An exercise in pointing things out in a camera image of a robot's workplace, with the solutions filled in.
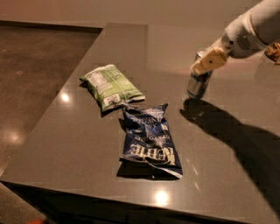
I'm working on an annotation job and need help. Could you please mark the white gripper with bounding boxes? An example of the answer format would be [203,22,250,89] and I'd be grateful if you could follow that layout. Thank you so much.
[191,12,268,75]

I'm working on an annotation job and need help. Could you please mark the tan object at table edge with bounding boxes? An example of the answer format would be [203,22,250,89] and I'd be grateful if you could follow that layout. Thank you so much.
[265,42,280,66]

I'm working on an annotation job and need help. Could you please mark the blue kettle chip bag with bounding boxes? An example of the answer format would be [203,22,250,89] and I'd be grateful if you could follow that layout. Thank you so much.
[121,103,183,179]

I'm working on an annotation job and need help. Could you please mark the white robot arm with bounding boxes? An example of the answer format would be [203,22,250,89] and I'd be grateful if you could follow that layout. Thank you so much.
[191,0,280,74]

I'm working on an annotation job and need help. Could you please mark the green chip bag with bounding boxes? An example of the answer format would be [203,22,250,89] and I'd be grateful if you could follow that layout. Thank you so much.
[80,64,145,112]

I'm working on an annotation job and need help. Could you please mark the silver blue redbull can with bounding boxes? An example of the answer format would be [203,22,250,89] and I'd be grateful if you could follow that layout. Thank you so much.
[186,48,214,100]

